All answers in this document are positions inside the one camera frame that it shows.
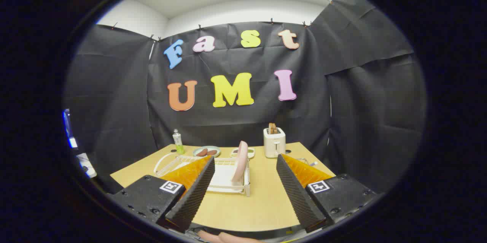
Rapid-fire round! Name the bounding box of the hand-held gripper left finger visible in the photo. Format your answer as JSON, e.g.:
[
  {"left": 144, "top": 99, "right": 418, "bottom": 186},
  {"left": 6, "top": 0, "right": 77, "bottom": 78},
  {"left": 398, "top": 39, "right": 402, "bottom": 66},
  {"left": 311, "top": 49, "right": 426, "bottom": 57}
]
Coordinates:
[{"left": 108, "top": 155, "right": 216, "bottom": 234}]

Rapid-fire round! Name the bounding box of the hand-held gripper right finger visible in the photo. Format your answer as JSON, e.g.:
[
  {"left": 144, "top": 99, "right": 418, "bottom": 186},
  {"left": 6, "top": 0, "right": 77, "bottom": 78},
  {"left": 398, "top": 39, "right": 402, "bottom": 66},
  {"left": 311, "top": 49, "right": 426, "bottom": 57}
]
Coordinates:
[{"left": 276, "top": 154, "right": 378, "bottom": 234}]

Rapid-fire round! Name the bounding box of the white dish rack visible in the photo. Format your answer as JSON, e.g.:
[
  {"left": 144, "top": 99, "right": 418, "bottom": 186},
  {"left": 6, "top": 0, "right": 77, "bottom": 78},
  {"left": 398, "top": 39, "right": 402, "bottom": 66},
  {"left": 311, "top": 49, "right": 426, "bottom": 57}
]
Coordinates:
[{"left": 153, "top": 152, "right": 251, "bottom": 197}]

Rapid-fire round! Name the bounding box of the pink plate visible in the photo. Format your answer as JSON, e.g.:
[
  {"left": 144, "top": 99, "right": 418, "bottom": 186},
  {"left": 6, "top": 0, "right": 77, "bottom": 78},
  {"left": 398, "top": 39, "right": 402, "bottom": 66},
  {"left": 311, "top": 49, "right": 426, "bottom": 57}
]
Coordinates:
[{"left": 231, "top": 141, "right": 248, "bottom": 183}]

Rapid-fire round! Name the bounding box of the light blue plate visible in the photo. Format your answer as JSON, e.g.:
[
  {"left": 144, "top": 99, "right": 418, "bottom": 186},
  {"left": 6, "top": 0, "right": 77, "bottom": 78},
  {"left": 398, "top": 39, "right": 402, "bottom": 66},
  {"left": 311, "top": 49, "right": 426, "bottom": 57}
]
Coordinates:
[{"left": 193, "top": 146, "right": 221, "bottom": 158}]

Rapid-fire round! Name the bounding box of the white divided dish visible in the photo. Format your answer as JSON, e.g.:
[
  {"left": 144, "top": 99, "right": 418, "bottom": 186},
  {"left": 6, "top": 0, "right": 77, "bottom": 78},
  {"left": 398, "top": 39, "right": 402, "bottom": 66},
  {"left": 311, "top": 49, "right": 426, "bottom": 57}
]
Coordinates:
[{"left": 230, "top": 147, "right": 255, "bottom": 159}]

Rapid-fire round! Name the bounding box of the white toaster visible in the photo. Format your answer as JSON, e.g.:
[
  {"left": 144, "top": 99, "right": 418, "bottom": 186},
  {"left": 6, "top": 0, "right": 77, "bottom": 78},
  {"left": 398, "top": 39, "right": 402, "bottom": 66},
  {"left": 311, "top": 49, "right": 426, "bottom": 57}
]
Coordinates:
[{"left": 263, "top": 127, "right": 286, "bottom": 158}]

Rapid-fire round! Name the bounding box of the green and white bottle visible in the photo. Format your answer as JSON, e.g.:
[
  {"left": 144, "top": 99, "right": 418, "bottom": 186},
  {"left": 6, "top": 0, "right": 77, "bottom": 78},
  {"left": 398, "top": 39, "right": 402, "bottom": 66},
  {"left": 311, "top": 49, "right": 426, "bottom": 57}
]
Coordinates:
[{"left": 173, "top": 129, "right": 185, "bottom": 155}]

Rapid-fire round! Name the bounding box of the white device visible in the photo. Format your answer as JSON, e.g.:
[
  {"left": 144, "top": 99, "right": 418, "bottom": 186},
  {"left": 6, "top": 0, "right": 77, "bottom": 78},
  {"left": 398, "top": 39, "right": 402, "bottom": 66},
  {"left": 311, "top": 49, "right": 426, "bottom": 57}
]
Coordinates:
[{"left": 76, "top": 153, "right": 97, "bottom": 178}]

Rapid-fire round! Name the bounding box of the black backdrop cloth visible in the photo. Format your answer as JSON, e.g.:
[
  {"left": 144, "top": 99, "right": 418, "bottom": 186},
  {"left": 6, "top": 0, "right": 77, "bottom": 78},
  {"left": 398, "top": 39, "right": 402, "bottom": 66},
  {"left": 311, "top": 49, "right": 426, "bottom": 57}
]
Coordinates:
[{"left": 63, "top": 0, "right": 427, "bottom": 194}]

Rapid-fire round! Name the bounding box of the computer monitor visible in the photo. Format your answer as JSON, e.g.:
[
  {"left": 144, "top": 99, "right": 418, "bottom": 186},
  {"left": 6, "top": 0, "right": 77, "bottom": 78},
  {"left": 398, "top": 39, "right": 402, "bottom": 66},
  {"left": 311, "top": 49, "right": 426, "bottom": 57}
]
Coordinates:
[{"left": 63, "top": 109, "right": 78, "bottom": 148}]

